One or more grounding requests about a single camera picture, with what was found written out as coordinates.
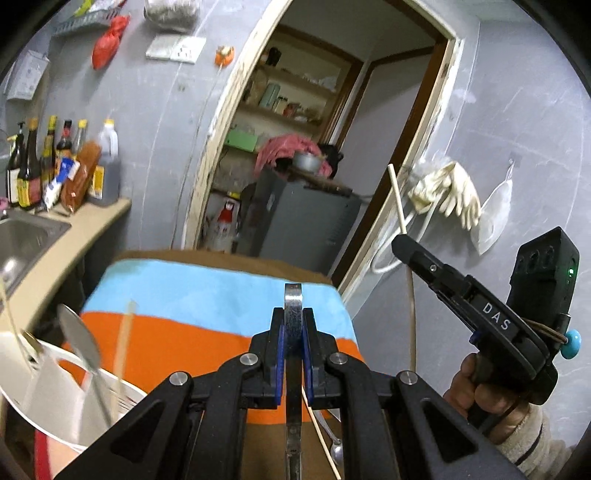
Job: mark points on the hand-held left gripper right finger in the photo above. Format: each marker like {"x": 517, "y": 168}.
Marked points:
{"x": 308, "y": 369}

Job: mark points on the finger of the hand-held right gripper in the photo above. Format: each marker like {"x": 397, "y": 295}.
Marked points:
{"x": 425, "y": 258}

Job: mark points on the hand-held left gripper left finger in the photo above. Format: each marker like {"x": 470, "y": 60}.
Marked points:
{"x": 280, "y": 364}

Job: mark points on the metal tongs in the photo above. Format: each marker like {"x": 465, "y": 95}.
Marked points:
{"x": 293, "y": 318}

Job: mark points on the large metal spoon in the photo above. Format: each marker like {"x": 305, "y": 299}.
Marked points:
{"x": 81, "y": 334}

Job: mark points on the white plastic utensil holder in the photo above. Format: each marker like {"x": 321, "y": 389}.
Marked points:
{"x": 51, "y": 401}

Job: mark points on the person's right forearm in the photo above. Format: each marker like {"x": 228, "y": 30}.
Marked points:
{"x": 540, "y": 443}

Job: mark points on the person's right hand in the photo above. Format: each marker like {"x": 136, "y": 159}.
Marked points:
{"x": 461, "y": 387}

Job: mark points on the cream rubber gloves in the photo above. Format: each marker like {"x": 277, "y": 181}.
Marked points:
{"x": 455, "y": 194}

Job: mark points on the white mesh strainer bag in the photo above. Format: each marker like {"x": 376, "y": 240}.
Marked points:
{"x": 494, "y": 217}

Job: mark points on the striped blue orange brown blanket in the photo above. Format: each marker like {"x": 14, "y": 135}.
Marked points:
{"x": 207, "y": 314}

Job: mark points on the wooden board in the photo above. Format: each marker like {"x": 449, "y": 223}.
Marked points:
{"x": 337, "y": 185}

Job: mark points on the grey appliance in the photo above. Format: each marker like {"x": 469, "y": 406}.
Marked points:
{"x": 300, "y": 230}

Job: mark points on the black bag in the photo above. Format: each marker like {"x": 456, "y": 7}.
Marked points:
{"x": 333, "y": 157}

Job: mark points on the metal pot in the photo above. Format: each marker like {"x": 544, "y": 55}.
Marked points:
{"x": 307, "y": 162}

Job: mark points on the red white bottle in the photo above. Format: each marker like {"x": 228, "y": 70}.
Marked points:
{"x": 226, "y": 221}

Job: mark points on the pink red cloth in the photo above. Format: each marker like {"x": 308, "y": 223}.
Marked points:
{"x": 277, "y": 150}

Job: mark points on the wooden shelf unit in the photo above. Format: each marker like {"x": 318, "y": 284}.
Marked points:
{"x": 295, "y": 92}

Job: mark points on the green box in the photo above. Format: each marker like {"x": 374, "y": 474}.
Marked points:
{"x": 242, "y": 141}

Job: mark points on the green jar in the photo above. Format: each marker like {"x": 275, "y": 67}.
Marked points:
{"x": 270, "y": 96}

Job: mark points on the large dark vinegar jug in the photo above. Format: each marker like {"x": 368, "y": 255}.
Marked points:
{"x": 107, "y": 170}

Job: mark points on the steel sink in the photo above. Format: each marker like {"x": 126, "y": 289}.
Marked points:
{"x": 23, "y": 244}

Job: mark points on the blue white packet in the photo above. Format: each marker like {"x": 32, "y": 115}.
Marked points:
{"x": 60, "y": 184}

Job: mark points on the orange plug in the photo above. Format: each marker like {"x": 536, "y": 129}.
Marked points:
{"x": 225, "y": 55}

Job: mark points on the clear yellow cap bottle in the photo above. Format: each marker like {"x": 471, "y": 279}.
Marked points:
{"x": 81, "y": 136}

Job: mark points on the red cap sauce bottle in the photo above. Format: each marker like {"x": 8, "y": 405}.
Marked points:
{"x": 64, "y": 141}

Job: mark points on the tall soy sauce bottle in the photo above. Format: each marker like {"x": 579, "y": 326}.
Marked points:
{"x": 30, "y": 180}

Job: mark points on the yellow label sauce bottle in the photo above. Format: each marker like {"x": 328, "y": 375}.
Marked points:
{"x": 48, "y": 157}

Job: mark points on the dark pump bottle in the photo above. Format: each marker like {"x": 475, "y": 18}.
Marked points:
{"x": 14, "y": 175}

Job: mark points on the clear bag of dried goods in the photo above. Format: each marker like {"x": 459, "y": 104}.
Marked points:
{"x": 171, "y": 16}

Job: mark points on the red plastic bag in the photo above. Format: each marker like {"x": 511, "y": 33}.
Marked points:
{"x": 108, "y": 44}

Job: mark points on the worn door frame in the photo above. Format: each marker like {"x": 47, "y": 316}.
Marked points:
{"x": 207, "y": 152}

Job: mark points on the white wall socket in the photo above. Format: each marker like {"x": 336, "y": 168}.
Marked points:
{"x": 189, "y": 50}

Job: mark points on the grey wall switch plate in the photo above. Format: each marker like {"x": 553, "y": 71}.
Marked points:
{"x": 161, "y": 47}

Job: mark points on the white perforated wall holder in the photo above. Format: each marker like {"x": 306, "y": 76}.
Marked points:
{"x": 27, "y": 76}

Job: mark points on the grey wall shelf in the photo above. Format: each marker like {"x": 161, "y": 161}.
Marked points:
{"x": 87, "y": 16}

